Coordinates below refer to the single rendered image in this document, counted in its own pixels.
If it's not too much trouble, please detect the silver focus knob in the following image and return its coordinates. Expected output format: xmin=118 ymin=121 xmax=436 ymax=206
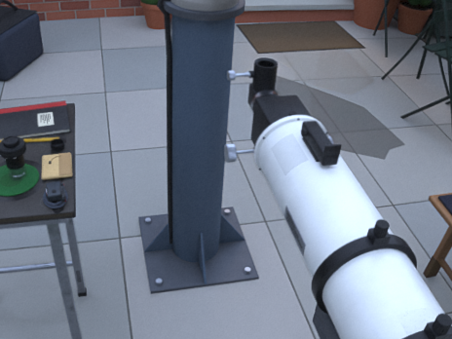
xmin=223 ymin=142 xmax=256 ymax=164

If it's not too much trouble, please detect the silver thumbscrew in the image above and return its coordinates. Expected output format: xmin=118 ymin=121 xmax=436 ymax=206
xmin=226 ymin=69 xmax=254 ymax=82

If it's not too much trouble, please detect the black zoom eyepiece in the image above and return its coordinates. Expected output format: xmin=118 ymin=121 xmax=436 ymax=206
xmin=0 ymin=135 xmax=29 ymax=180

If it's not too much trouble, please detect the black focuser body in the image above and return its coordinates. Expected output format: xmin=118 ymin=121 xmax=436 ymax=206
xmin=249 ymin=94 xmax=313 ymax=146

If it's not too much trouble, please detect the white telescope tube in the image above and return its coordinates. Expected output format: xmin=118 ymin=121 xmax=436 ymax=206
xmin=253 ymin=114 xmax=452 ymax=339

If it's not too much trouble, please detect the brown doormat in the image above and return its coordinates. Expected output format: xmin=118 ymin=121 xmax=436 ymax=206
xmin=235 ymin=19 xmax=366 ymax=56

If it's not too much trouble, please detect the tan cloth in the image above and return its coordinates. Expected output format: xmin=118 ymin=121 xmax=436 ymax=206
xmin=40 ymin=151 xmax=75 ymax=181

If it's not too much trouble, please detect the terracotta plant pot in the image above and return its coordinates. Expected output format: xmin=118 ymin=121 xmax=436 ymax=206
xmin=352 ymin=0 xmax=401 ymax=31
xmin=140 ymin=0 xmax=168 ymax=30
xmin=396 ymin=0 xmax=434 ymax=36

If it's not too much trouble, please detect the yellow pencil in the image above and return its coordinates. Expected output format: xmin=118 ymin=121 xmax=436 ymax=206
xmin=0 ymin=135 xmax=61 ymax=145

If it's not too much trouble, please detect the dark table with metal legs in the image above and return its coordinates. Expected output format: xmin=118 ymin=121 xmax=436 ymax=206
xmin=0 ymin=102 xmax=89 ymax=339

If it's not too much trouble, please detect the green round disc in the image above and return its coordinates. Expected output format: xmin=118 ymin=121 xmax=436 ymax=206
xmin=0 ymin=162 xmax=40 ymax=198

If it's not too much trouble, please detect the black book with red edge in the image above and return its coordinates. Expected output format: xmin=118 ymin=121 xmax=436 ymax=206
xmin=0 ymin=100 xmax=72 ymax=140

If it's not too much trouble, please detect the dark blue pad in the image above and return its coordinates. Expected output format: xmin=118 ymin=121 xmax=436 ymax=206
xmin=435 ymin=192 xmax=452 ymax=217

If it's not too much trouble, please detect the wooden stool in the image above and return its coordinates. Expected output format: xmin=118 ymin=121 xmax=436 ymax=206
xmin=423 ymin=192 xmax=452 ymax=281

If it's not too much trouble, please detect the dark blue bag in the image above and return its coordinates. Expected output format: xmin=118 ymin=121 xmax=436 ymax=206
xmin=0 ymin=0 xmax=45 ymax=83

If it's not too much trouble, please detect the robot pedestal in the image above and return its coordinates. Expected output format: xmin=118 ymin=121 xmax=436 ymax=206
xmin=138 ymin=6 xmax=259 ymax=294

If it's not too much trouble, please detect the black cable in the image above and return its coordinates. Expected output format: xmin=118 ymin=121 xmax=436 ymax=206
xmin=158 ymin=0 xmax=176 ymax=245

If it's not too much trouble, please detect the black finder bracket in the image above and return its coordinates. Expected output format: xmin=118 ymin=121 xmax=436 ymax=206
xmin=300 ymin=119 xmax=343 ymax=167

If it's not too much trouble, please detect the black tube ring with knob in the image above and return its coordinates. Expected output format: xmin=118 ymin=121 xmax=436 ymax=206
xmin=423 ymin=312 xmax=452 ymax=339
xmin=310 ymin=218 xmax=419 ymax=320

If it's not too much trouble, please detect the black small device with strap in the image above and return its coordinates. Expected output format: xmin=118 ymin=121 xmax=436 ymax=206
xmin=41 ymin=179 xmax=68 ymax=212

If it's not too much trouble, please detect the dark grey mount saddle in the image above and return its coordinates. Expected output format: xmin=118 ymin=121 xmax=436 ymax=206
xmin=312 ymin=302 xmax=342 ymax=339

